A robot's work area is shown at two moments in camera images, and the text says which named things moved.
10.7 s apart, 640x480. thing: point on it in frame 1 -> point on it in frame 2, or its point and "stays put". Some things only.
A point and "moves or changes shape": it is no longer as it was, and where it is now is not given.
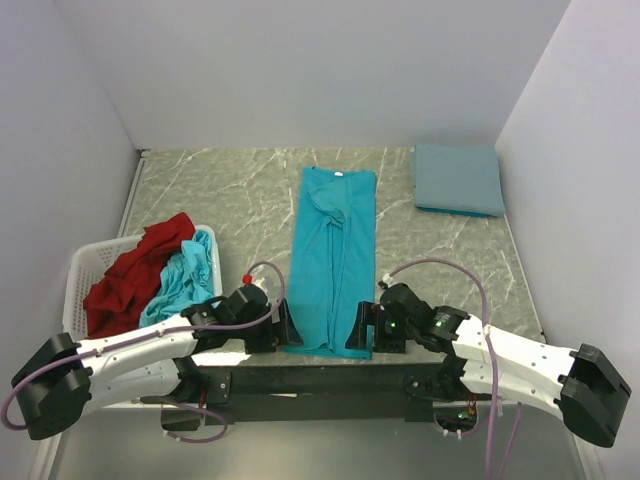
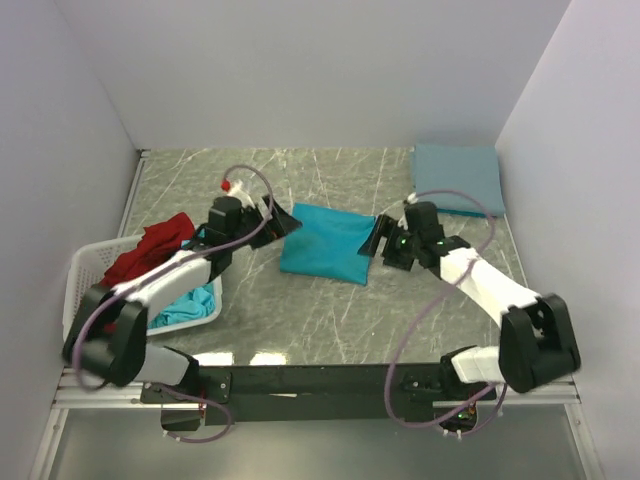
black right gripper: x=370 y=314 -> x=386 y=227
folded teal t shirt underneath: x=458 y=213 stays put
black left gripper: x=265 y=343 -> x=282 y=223
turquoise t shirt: x=332 y=263 moves or changes shape
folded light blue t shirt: x=462 y=178 stays put
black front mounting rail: x=269 y=393 stays put
